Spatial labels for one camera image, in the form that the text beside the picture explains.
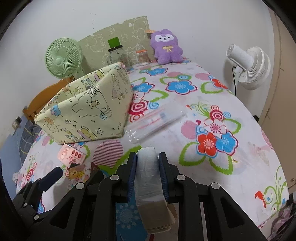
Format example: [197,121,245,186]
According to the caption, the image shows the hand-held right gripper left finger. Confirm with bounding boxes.
[30,152,138,241]

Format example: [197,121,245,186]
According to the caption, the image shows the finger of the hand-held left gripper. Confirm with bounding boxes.
[38,167,63,193]

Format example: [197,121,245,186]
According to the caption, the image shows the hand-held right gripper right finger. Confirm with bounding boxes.
[158,152,266,241]

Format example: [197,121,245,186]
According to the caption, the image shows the white and beige socks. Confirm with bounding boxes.
[135,146,178,233]

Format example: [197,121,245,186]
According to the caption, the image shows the yellow cartoon packet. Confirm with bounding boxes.
[63,163,92,181]

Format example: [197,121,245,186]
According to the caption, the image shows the pink printed packet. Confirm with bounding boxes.
[58,144,85,165]

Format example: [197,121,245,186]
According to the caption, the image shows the yellow printed fabric storage box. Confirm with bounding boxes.
[34,62,134,144]

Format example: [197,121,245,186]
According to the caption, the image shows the grey plaid pillow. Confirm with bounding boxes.
[17,120,42,163]

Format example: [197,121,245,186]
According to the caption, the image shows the clear plastic tube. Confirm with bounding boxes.
[124,105,188,144]

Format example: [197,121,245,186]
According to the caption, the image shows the floral tablecloth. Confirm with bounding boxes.
[13,57,289,241]

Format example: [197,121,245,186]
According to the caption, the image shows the wooden headboard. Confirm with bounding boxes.
[22,77,77,122]

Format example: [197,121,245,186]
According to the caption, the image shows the green desk fan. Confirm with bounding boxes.
[45,38,84,80]

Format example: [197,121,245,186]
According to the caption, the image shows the cotton swab jar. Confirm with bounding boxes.
[136,49,149,64]

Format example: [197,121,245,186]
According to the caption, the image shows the glass jar with green lid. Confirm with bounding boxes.
[106,37,130,67]

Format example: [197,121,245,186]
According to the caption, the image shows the purple plush toy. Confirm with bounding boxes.
[150,29,184,65]

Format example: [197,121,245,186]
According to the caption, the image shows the purple patterned cloth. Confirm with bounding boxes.
[268,199,296,241]

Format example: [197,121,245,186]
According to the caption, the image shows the white standing fan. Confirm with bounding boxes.
[225,44,271,90]

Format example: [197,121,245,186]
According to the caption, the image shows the beige door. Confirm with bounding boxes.
[258,11,296,163]

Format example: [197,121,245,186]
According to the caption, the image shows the wall socket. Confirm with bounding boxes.
[11,116,22,130]

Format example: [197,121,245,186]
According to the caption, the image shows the black fan cable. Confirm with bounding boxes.
[232,66,237,96]

